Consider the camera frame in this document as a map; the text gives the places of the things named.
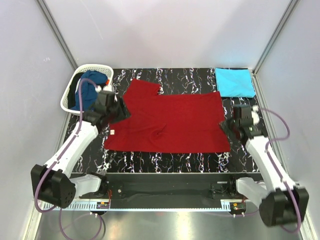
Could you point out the red t shirt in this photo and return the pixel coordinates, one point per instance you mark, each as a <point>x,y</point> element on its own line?
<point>175,124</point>

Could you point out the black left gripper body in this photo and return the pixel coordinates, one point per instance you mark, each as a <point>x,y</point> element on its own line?
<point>121,110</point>

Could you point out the white perforated laundry basket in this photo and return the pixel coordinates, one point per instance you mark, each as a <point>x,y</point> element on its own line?
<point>104,69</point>

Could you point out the folded cyan t shirt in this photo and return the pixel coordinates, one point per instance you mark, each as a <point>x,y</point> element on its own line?
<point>234,83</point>

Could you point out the aluminium rail with connectors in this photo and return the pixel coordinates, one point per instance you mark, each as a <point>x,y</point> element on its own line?
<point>121,205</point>

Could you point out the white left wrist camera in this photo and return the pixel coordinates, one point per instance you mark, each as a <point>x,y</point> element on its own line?
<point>106,88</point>

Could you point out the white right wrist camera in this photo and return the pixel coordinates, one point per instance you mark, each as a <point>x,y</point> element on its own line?
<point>255,114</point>

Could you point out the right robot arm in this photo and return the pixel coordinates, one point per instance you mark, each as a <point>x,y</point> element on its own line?
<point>280,201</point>

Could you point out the black garment in basket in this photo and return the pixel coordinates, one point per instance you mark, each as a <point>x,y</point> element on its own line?
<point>72,90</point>

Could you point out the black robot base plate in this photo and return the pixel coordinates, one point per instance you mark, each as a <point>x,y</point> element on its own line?
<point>127,184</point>

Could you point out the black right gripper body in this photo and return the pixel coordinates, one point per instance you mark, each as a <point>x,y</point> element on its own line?
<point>228,128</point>

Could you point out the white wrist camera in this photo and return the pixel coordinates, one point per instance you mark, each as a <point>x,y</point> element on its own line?
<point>255,114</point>
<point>106,88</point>

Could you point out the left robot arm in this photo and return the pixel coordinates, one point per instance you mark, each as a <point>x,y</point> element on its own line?
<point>52,182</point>

